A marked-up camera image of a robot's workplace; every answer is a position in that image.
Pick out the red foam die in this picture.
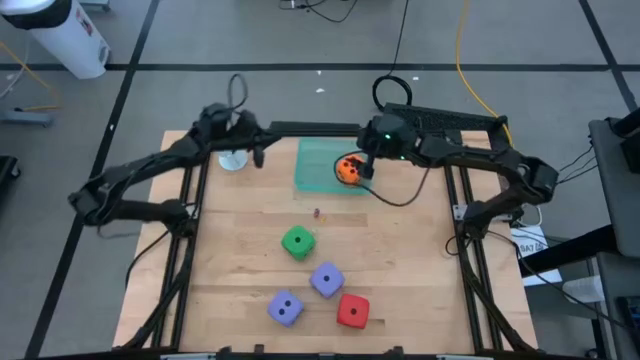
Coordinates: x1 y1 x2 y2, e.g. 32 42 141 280
335 293 371 330

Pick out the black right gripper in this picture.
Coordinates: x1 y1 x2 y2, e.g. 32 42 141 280
357 113 409 180

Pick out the white cylindrical bin black rim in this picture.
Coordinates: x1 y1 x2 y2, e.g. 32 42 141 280
0 0 112 80

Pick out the green foam die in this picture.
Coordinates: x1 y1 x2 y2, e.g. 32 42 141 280
280 224 317 262

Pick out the grey floor stand base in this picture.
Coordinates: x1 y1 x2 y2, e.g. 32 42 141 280
0 107 55 127

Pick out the purple foam die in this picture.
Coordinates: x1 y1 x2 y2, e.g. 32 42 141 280
266 289 305 329
309 261 347 300

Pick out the black desk edge bar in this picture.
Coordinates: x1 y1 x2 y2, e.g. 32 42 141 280
518 224 617 277

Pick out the teal translucent plastic tray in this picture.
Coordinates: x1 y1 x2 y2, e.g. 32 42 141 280
293 137 375 196

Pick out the orange foam die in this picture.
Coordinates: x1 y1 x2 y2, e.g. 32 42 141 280
335 154 366 186

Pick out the white printed paper sign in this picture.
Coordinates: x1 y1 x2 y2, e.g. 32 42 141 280
509 225 564 287

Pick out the grey side desk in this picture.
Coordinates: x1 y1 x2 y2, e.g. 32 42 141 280
588 117 640 259

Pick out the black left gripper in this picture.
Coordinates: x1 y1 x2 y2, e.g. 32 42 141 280
219 110 282 169

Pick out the black floor cable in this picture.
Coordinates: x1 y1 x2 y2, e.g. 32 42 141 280
370 0 414 115
278 0 359 24

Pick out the black floor object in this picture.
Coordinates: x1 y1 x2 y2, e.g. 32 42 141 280
0 155 22 182

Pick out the black device on desk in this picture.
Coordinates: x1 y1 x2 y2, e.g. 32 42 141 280
618 107 640 175

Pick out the black aluminium table frame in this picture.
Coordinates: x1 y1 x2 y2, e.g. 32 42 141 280
117 121 540 354

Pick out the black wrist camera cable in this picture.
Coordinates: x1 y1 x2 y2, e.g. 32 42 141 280
333 148 432 208

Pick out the yellow floor cable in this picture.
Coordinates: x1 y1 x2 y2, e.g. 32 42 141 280
453 0 516 149
0 40 65 113

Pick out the black perforated panel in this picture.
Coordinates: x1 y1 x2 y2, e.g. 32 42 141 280
382 102 509 135

